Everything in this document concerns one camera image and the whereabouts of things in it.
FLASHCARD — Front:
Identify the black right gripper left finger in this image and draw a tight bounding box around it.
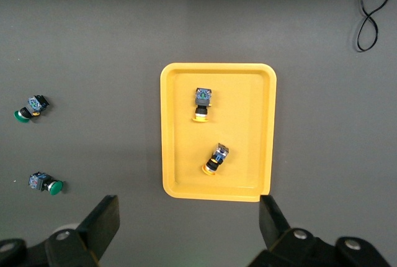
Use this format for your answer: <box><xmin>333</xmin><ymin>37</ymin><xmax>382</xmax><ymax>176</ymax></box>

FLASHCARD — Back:
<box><xmin>0</xmin><ymin>195</ymin><xmax>120</xmax><ymax>267</ymax></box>

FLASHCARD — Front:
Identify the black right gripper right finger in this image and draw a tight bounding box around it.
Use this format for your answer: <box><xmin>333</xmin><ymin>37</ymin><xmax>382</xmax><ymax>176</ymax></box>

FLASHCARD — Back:
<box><xmin>249</xmin><ymin>195</ymin><xmax>390</xmax><ymax>267</ymax></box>

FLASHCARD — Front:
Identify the yellow mushroom push button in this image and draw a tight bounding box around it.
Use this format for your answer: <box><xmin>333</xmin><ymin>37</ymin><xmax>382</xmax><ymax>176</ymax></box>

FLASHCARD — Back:
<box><xmin>191</xmin><ymin>87</ymin><xmax>213</xmax><ymax>123</ymax></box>
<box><xmin>202</xmin><ymin>142</ymin><xmax>230</xmax><ymax>176</ymax></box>

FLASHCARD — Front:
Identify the green mushroom push button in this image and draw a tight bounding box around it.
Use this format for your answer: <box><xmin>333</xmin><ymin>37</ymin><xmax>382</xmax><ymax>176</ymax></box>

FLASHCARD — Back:
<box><xmin>28</xmin><ymin>172</ymin><xmax>64</xmax><ymax>196</ymax></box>
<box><xmin>13</xmin><ymin>94</ymin><xmax>50</xmax><ymax>124</ymax></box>

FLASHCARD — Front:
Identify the yellow plastic tray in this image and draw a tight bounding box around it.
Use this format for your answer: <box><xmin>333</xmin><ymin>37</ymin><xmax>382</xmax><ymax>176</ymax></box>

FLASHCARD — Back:
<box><xmin>159</xmin><ymin>62</ymin><xmax>279</xmax><ymax>203</ymax></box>

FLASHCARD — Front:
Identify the long black loose cable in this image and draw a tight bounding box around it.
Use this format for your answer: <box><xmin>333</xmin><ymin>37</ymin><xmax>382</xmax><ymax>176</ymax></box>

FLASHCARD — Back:
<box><xmin>324</xmin><ymin>0</ymin><xmax>397</xmax><ymax>53</ymax></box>

